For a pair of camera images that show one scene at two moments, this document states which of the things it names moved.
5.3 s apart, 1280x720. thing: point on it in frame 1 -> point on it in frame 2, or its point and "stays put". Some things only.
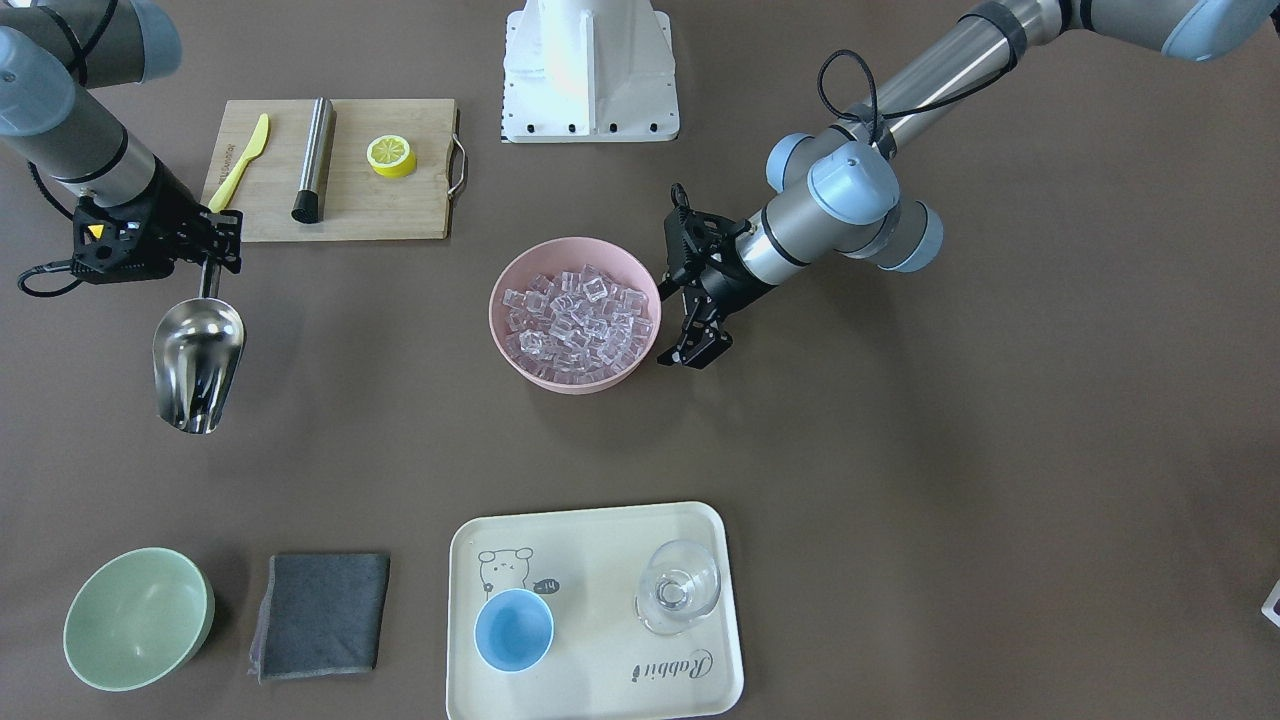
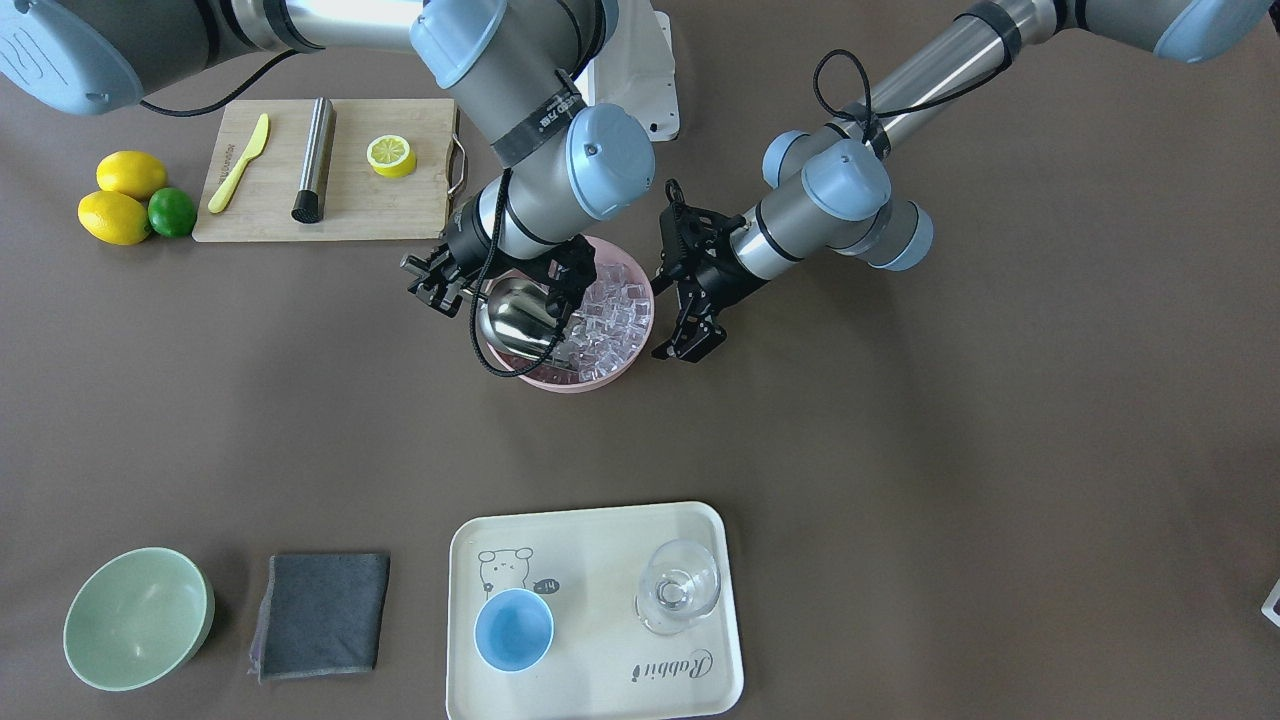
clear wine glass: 678,584 stays put
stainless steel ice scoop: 197,349 -> 513,314
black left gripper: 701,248 stays put
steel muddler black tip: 310,199 stays put
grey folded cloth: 322,614 stays put
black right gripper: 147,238 -> 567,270
